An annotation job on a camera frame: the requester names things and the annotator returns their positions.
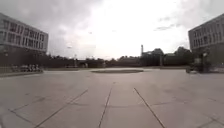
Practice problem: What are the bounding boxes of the round low planting bed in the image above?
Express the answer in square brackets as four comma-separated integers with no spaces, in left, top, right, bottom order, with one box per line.
[90,68,145,75]

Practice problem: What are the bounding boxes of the row of dark trees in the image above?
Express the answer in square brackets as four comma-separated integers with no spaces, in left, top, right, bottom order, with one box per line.
[43,46,198,69]

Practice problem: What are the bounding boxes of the grey paved plaza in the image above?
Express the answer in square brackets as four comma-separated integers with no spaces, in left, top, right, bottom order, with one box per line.
[0,68,224,128]

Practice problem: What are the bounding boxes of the dark building with chimney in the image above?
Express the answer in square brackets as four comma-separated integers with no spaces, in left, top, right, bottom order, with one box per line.
[139,44,165,67]

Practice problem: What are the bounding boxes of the row of parked bicycles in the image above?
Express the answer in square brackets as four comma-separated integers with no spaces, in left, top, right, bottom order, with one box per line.
[10,63,44,73]

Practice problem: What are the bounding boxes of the long grey building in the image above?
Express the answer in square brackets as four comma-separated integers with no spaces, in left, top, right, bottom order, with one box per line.
[0,12,50,69]
[187,13,224,68]

